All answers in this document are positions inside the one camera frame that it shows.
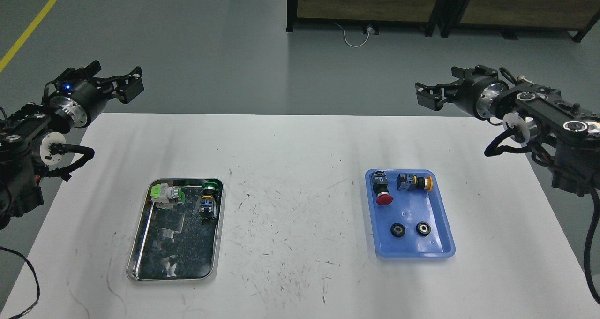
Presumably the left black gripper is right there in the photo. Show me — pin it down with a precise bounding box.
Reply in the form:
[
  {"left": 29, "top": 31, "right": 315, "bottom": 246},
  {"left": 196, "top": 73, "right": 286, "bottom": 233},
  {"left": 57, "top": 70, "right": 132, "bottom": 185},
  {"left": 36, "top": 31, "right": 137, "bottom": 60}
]
[{"left": 45, "top": 61, "right": 144, "bottom": 127}]

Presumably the yellow push button switch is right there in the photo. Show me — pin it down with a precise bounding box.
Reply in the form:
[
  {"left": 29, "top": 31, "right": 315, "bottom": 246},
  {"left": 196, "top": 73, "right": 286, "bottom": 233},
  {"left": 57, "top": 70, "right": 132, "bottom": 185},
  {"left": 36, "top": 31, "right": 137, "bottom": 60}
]
[{"left": 397, "top": 172, "right": 434, "bottom": 191}]

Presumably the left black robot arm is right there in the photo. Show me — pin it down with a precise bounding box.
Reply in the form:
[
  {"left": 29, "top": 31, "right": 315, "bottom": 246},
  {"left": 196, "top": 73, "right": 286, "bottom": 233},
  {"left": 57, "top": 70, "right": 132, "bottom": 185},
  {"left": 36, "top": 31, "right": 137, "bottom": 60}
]
[{"left": 0, "top": 60, "right": 144, "bottom": 228}]

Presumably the red mushroom push button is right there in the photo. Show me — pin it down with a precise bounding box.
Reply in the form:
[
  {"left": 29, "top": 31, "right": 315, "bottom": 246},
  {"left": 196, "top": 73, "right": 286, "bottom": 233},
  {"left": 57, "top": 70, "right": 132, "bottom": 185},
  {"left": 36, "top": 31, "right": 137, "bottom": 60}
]
[{"left": 371, "top": 171, "right": 393, "bottom": 206}]

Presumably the blue plastic tray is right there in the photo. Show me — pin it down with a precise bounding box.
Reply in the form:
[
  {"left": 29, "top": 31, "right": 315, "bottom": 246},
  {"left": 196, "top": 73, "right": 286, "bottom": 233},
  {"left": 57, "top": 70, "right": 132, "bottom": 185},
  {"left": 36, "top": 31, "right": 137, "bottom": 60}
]
[{"left": 365, "top": 169, "right": 456, "bottom": 258}]

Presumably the white cable on floor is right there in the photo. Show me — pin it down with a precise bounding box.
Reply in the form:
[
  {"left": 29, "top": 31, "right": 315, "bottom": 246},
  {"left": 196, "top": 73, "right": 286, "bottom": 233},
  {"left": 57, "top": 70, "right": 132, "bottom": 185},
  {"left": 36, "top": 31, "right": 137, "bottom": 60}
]
[{"left": 334, "top": 23, "right": 375, "bottom": 48}]

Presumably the black cable left edge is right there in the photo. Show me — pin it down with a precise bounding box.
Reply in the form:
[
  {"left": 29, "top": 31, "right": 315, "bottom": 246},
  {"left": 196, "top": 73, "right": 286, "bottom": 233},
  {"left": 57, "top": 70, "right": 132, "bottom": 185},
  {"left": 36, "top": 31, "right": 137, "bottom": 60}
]
[{"left": 0, "top": 246, "right": 41, "bottom": 319}]

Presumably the green button blue block switch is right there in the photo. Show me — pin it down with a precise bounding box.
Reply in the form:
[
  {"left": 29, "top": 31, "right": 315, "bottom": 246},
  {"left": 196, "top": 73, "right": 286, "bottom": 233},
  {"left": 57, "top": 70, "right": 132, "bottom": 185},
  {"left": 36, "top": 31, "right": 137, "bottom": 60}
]
[{"left": 200, "top": 182, "right": 221, "bottom": 220}]

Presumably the black gear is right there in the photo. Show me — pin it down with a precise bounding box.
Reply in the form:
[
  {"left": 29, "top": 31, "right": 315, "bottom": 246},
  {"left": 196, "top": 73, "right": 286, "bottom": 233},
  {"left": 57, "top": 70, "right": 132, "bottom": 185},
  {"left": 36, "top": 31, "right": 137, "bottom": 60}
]
[
  {"left": 390, "top": 223, "right": 406, "bottom": 238},
  {"left": 415, "top": 221, "right": 432, "bottom": 236}
]

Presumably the black framed wooden cabinet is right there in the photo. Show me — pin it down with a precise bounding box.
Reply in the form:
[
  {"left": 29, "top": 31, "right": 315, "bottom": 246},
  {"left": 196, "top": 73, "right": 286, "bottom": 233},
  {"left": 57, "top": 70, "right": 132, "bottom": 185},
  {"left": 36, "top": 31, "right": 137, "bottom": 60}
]
[{"left": 285, "top": 0, "right": 600, "bottom": 42}]

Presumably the green push button switch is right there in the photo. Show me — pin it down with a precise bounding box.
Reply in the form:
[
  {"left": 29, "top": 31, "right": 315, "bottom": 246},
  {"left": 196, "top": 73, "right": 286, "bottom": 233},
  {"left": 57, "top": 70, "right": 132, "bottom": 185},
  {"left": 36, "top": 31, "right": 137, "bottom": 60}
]
[{"left": 150, "top": 183, "right": 186, "bottom": 204}]

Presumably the silver metal tray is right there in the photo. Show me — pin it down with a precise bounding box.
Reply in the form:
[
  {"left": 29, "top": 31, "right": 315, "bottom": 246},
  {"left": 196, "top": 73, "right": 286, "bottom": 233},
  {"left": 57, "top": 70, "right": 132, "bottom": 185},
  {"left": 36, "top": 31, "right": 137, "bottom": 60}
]
[{"left": 126, "top": 178, "right": 225, "bottom": 282}]

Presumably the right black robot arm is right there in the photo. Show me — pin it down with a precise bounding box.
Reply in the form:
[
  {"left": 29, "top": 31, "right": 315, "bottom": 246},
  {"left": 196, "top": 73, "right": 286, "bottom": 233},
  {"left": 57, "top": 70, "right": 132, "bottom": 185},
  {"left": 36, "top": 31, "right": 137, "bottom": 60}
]
[{"left": 414, "top": 65, "right": 600, "bottom": 301}]

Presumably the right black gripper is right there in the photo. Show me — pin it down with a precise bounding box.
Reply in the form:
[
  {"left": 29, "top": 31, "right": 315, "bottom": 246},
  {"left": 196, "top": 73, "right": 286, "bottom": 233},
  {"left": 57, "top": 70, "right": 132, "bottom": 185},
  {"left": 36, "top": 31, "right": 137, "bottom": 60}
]
[{"left": 414, "top": 65, "right": 509, "bottom": 119}]

